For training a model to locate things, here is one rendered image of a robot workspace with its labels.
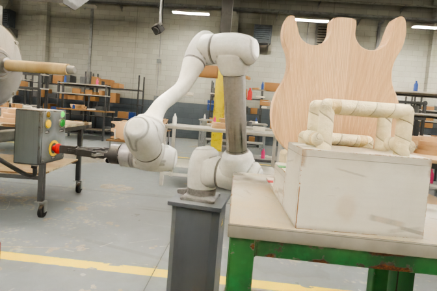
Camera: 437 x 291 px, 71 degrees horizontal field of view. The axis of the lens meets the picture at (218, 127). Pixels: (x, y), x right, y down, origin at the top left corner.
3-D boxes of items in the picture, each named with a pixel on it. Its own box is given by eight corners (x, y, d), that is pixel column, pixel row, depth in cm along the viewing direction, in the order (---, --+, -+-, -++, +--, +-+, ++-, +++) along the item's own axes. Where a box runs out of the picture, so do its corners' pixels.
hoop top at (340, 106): (321, 112, 64) (323, 97, 64) (316, 112, 67) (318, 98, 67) (417, 119, 64) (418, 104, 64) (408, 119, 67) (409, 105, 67)
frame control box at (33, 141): (-39, 178, 105) (-37, 104, 104) (8, 167, 126) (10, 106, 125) (29, 185, 104) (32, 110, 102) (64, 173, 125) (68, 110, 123)
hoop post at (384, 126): (378, 151, 72) (382, 111, 72) (371, 149, 76) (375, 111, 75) (391, 151, 72) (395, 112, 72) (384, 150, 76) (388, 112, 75)
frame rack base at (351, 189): (295, 229, 64) (303, 149, 63) (281, 206, 79) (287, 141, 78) (424, 240, 64) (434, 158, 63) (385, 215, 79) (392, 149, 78)
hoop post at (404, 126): (397, 155, 64) (402, 111, 64) (389, 153, 67) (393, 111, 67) (413, 156, 64) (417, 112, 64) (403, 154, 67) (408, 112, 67)
